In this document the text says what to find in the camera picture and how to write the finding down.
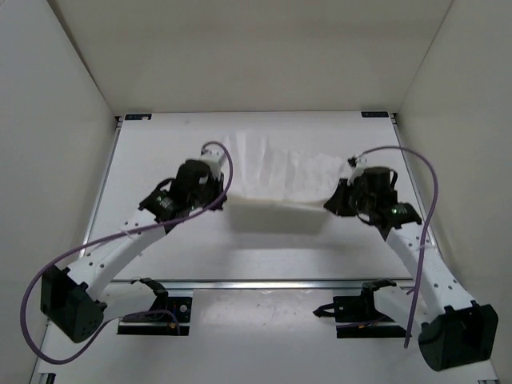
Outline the right blue corner label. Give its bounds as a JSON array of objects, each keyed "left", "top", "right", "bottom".
[{"left": 361, "top": 111, "right": 389, "bottom": 118}]

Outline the aluminium table rail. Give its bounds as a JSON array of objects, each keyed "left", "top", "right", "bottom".
[{"left": 111, "top": 279, "right": 417, "bottom": 291}]

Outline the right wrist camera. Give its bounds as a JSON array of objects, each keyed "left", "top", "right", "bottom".
[{"left": 347, "top": 154, "right": 367, "bottom": 186}]

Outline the left blue corner label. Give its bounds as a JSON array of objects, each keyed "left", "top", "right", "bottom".
[{"left": 124, "top": 114, "right": 152, "bottom": 121}]

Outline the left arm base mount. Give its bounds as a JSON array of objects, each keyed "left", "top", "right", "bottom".
[{"left": 117, "top": 278, "right": 193, "bottom": 337}]

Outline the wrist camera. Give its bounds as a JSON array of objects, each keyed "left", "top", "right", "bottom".
[
  {"left": 347, "top": 154, "right": 367, "bottom": 186},
  {"left": 198, "top": 146, "right": 226, "bottom": 178}
]

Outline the blue corner label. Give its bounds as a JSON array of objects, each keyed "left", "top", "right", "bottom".
[
  {"left": 124, "top": 114, "right": 152, "bottom": 121},
  {"left": 361, "top": 111, "right": 389, "bottom": 118}
]

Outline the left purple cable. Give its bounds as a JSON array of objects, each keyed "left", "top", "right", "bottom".
[{"left": 20, "top": 140, "right": 235, "bottom": 365}]

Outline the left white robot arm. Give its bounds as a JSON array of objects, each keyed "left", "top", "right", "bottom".
[{"left": 40, "top": 152, "right": 233, "bottom": 343}]

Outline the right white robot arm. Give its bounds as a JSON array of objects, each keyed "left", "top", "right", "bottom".
[{"left": 314, "top": 166, "right": 498, "bottom": 371}]

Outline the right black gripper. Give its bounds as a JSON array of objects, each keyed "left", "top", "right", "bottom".
[{"left": 325, "top": 178, "right": 375, "bottom": 218}]

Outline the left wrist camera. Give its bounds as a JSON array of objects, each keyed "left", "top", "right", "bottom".
[{"left": 198, "top": 146, "right": 226, "bottom": 178}]

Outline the white skirt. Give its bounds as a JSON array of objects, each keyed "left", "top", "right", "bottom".
[{"left": 222, "top": 130, "right": 346, "bottom": 210}]

